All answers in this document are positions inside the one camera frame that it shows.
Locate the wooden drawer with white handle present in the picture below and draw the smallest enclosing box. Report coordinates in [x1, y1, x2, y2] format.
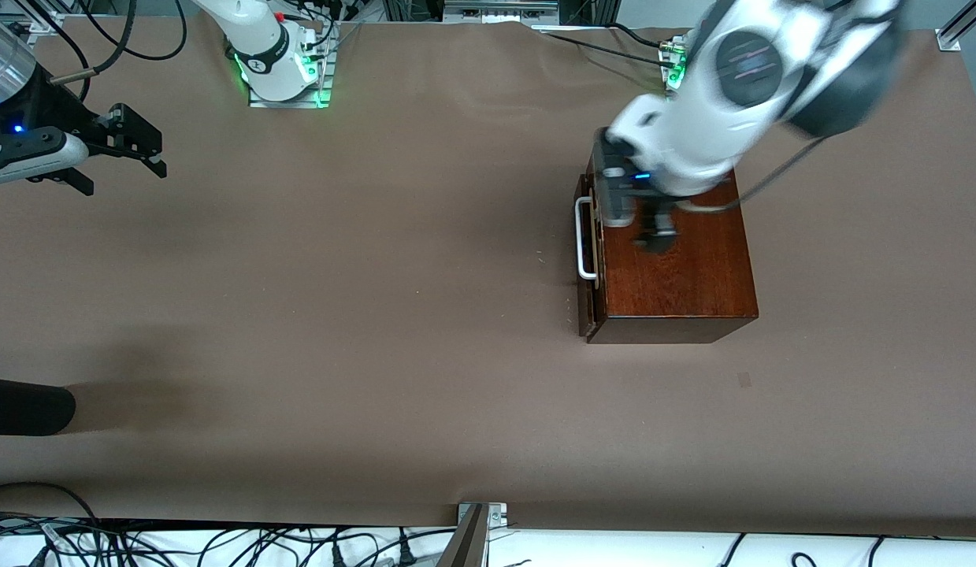
[574, 173, 600, 335]

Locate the dark wooden drawer cabinet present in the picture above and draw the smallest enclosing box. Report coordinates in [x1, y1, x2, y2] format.
[580, 130, 760, 345]

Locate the aluminium rack with electronics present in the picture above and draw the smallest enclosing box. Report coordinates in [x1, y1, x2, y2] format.
[381, 0, 614, 26]

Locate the black rounded cylinder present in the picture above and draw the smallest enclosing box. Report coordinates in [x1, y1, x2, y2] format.
[0, 376, 76, 436]

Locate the grey slanted mounting beam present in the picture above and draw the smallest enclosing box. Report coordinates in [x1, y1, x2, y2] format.
[436, 504, 488, 567]

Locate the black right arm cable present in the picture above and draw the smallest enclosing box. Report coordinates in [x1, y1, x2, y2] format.
[31, 0, 189, 86]

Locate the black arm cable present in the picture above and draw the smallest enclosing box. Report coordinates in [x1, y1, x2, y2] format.
[31, 0, 189, 86]
[677, 135, 829, 215]

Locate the aluminium table edge rail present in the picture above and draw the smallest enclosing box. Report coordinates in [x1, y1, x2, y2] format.
[11, 0, 75, 34]

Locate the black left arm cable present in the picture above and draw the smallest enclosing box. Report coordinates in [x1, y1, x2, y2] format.
[677, 135, 829, 215]

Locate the black base power cable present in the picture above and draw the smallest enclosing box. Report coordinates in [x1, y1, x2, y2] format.
[610, 22, 681, 52]
[539, 28, 677, 62]

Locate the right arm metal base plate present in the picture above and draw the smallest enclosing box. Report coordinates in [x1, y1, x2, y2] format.
[249, 24, 336, 109]

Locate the small metal table bracket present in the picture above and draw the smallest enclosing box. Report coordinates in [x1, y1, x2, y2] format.
[458, 502, 508, 530]

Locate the black looped floor cable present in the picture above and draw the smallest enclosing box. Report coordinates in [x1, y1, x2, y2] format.
[0, 482, 102, 567]

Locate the aluminium frame corner profile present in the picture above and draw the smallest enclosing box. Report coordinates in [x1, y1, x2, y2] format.
[935, 0, 976, 52]

